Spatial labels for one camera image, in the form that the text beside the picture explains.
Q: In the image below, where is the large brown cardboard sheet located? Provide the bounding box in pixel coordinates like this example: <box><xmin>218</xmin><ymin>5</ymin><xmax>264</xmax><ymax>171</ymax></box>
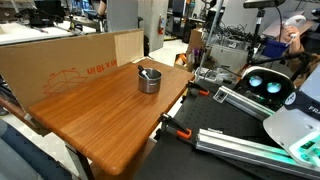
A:
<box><xmin>0</xmin><ymin>28</ymin><xmax>145</xmax><ymax>113</ymax></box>

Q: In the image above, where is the white VR controller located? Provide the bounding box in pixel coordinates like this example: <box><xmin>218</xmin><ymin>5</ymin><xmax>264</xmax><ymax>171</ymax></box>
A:
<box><xmin>283</xmin><ymin>14</ymin><xmax>307</xmax><ymax>45</ymax></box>

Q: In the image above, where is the orange and black bar clamp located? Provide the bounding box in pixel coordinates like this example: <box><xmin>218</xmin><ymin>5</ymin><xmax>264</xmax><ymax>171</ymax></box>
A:
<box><xmin>157</xmin><ymin>112</ymin><xmax>194</xmax><ymax>141</ymax></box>
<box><xmin>185</xmin><ymin>80</ymin><xmax>211</xmax><ymax>98</ymax></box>

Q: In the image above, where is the grey metal pole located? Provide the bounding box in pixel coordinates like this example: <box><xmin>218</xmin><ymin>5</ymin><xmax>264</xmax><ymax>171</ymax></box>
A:
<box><xmin>199</xmin><ymin>0</ymin><xmax>225</xmax><ymax>69</ymax></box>

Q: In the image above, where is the metal table leg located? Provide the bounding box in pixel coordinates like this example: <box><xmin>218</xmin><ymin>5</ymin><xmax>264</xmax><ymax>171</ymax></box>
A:
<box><xmin>64</xmin><ymin>143</ymin><xmax>96</xmax><ymax>180</ymax></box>

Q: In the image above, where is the silver pot with wire handles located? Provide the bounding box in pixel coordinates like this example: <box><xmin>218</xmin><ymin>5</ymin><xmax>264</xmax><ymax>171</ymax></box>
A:
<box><xmin>137</xmin><ymin>67</ymin><xmax>163</xmax><ymax>94</ymax></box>

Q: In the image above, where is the black perforated breadboard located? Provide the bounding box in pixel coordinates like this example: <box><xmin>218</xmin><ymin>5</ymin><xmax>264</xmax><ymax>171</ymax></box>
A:
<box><xmin>133</xmin><ymin>89</ymin><xmax>320</xmax><ymax>180</ymax></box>

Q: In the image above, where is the tangled cable pile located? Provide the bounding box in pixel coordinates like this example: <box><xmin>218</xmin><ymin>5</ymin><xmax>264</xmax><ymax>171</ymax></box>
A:
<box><xmin>213</xmin><ymin>22</ymin><xmax>258</xmax><ymax>45</ymax></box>

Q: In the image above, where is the black Expo marker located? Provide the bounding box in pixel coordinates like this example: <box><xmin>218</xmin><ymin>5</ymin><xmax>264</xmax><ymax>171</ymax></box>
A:
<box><xmin>137</xmin><ymin>64</ymin><xmax>151</xmax><ymax>80</ymax></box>

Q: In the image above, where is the red fire extinguisher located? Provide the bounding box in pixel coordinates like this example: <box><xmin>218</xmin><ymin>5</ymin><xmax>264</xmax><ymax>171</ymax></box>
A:
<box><xmin>157</xmin><ymin>14</ymin><xmax>166</xmax><ymax>36</ymax></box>

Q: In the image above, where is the short aluminium extrusion rail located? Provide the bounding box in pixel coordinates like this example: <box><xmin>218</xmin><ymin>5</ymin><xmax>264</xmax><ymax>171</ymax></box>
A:
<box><xmin>213</xmin><ymin>85</ymin><xmax>278</xmax><ymax>122</ymax></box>

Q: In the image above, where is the white background table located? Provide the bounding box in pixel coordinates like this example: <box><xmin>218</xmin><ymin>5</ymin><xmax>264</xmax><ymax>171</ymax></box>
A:
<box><xmin>0</xmin><ymin>20</ymin><xmax>98</xmax><ymax>46</ymax></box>

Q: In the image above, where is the long aluminium extrusion rail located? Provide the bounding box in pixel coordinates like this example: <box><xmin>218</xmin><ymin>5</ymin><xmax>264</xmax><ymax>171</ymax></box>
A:
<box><xmin>195</xmin><ymin>127</ymin><xmax>320</xmax><ymax>180</ymax></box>

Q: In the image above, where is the brown jacket forearm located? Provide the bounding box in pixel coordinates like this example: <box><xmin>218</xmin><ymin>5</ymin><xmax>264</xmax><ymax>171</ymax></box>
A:
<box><xmin>287</xmin><ymin>43</ymin><xmax>320</xmax><ymax>88</ymax></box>

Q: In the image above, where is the blue plastic bin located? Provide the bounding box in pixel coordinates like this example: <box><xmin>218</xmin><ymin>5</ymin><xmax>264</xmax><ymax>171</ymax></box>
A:
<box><xmin>261</xmin><ymin>37</ymin><xmax>290</xmax><ymax>59</ymax></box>

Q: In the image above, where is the person hand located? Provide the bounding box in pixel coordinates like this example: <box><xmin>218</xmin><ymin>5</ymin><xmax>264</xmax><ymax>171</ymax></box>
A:
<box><xmin>281</xmin><ymin>25</ymin><xmax>303</xmax><ymax>55</ymax></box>

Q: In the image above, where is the translucent white storage box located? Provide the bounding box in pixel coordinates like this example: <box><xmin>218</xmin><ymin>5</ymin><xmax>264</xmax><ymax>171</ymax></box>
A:
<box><xmin>209</xmin><ymin>42</ymin><xmax>250</xmax><ymax>73</ymax></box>

